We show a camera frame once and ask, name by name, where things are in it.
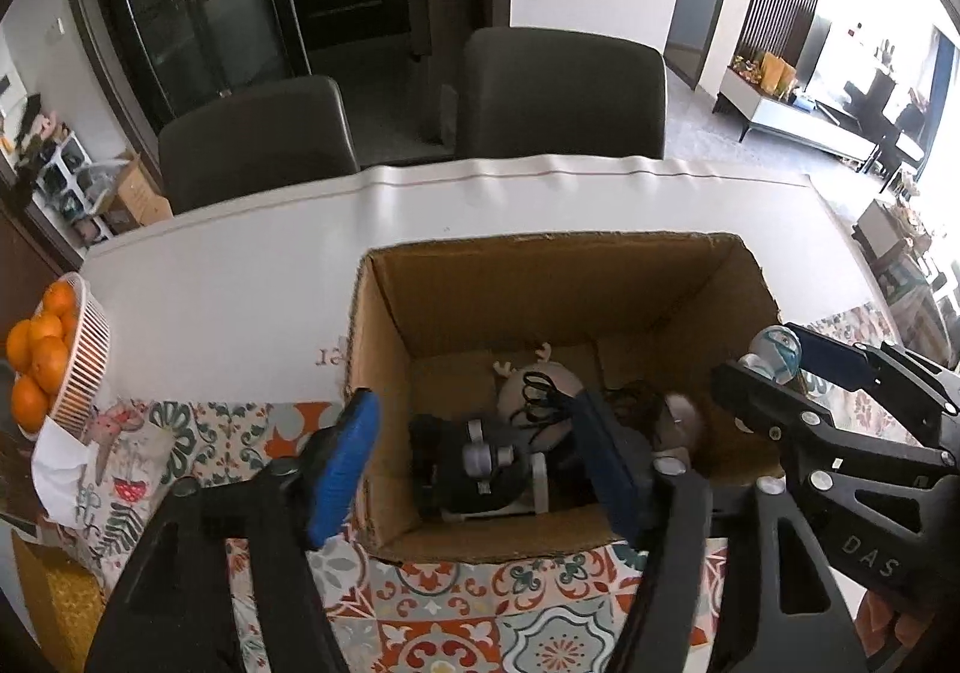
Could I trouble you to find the white ribbed fruit basket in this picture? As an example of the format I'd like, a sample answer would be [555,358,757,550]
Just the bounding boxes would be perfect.
[15,271,113,441]

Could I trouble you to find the patterned white table cover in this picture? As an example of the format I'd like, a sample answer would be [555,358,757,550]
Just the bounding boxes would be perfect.
[75,155,901,673]

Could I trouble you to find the black cord bundle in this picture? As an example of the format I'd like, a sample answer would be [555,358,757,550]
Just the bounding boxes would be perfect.
[606,380,670,435]

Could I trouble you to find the white shoe rack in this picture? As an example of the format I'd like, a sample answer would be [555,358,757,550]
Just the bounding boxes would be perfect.
[34,131,113,246]

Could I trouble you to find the black and grey gadget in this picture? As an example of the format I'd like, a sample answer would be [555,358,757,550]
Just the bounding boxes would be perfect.
[442,418,554,522]

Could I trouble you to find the brown cardboard box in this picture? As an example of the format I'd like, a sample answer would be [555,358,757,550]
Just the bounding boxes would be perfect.
[343,232,803,565]

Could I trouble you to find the yellow gift bags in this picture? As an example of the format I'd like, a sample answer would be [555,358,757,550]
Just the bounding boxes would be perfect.
[759,52,797,98]

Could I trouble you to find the floral fabric tissue box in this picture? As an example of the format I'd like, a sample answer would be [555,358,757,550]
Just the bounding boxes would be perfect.
[34,399,196,569]

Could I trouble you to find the wide dark dining chair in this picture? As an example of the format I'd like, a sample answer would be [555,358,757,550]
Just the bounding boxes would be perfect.
[454,28,668,160]

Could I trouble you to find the black round device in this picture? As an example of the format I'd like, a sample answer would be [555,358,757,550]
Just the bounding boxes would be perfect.
[409,412,481,516]

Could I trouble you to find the flat television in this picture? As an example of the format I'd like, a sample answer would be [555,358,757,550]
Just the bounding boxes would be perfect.
[799,16,833,100]

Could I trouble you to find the white tissue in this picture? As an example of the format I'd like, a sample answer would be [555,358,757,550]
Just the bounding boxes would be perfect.
[30,418,98,524]

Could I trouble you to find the narrow dark dining chair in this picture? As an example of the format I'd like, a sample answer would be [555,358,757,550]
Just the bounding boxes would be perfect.
[157,74,361,216]

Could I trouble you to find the small glass globe toy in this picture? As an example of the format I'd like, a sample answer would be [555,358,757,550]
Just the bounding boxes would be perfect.
[739,324,807,389]

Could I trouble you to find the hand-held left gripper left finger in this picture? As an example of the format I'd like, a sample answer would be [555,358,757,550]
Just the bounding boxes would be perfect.
[86,388,380,673]

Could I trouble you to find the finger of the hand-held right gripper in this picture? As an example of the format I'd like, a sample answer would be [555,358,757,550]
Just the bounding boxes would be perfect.
[711,361,947,488]
[797,326,960,420]

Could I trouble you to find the cardboard box with flaps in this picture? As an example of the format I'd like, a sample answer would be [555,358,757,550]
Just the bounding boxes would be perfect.
[105,151,175,231]

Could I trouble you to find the white low media cabinet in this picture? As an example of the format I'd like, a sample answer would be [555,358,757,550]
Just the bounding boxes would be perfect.
[712,65,886,167]

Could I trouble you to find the black glass door cabinet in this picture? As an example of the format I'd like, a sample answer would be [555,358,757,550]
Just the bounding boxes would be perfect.
[64,0,312,134]

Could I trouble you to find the thin black cable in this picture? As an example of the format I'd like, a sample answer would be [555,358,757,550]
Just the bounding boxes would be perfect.
[517,371,578,434]

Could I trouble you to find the beige round antler toy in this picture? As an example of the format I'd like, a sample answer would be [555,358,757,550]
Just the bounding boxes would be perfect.
[491,341,586,449]

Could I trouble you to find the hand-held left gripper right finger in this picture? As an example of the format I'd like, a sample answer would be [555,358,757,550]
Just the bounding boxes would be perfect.
[574,391,860,673]

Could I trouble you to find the clear plastic bag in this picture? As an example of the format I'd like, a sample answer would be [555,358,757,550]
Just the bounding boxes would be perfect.
[75,161,128,194]

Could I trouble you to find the yellow cushion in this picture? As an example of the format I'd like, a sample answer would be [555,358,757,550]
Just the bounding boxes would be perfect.
[11,534,106,673]

